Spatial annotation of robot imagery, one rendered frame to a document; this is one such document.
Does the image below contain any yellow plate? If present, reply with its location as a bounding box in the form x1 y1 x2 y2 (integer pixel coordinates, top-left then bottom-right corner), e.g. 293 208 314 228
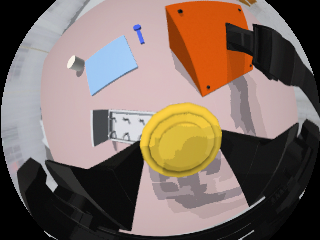
140 103 223 177

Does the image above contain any white cylinder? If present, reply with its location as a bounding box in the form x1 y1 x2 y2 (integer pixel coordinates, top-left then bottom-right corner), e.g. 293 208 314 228
67 56 85 72

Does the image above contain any light blue flat mat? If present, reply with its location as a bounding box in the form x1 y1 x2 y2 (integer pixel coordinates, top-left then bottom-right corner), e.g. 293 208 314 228
85 35 137 96

